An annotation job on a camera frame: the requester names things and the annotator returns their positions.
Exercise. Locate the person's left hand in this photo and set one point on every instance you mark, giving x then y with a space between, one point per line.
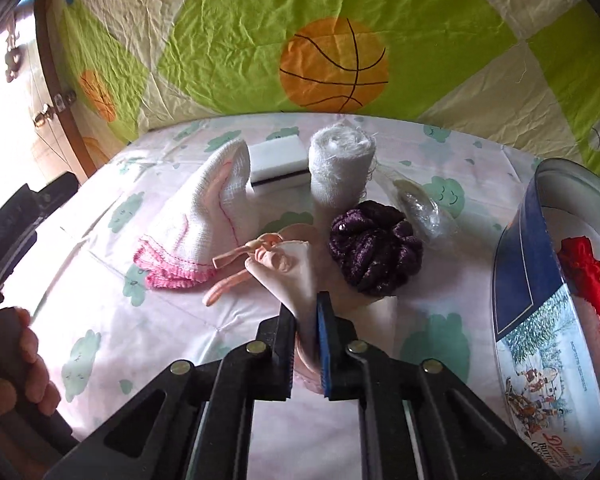
30 340

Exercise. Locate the clear plastic bag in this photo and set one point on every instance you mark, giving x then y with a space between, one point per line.
420 210

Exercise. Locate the brass door latch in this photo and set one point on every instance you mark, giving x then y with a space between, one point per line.
55 107

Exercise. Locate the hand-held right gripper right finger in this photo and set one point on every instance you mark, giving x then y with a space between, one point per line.
326 355

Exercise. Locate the white sponge with black stripe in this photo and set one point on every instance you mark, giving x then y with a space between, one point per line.
277 157

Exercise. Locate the red satin cloth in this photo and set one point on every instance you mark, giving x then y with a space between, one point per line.
587 270

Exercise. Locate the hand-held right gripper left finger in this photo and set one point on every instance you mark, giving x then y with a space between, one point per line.
284 355

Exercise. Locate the purple velvet scrunchie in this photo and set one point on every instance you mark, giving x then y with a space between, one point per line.
375 250

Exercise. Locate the round metal cookie tin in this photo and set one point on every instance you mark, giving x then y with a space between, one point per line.
520 280

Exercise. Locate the white gauze roll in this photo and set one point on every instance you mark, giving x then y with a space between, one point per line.
337 170

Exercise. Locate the white towel with pink edge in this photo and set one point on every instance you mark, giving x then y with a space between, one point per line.
200 210

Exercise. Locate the pale pink cloth pouch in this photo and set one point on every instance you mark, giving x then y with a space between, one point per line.
285 270

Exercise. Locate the basketball print bed sheet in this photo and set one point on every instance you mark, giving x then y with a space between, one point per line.
230 35

